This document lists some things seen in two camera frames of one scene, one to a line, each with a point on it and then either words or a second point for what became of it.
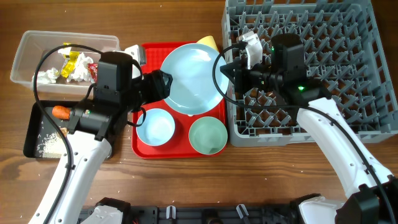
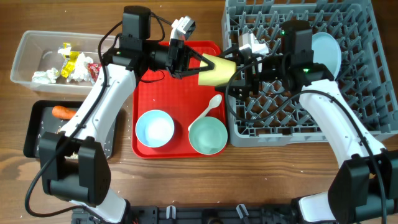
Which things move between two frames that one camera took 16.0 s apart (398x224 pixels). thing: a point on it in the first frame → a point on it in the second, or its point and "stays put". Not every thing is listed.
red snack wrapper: (93, 71) stays put
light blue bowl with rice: (158, 128) stays put
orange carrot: (61, 112) stays put
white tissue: (81, 71) stays put
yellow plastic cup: (209, 40) → (223, 70)
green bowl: (208, 135) stays put
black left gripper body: (157, 86) → (176, 57)
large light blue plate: (192, 91) → (326, 50)
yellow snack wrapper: (69, 64) stays put
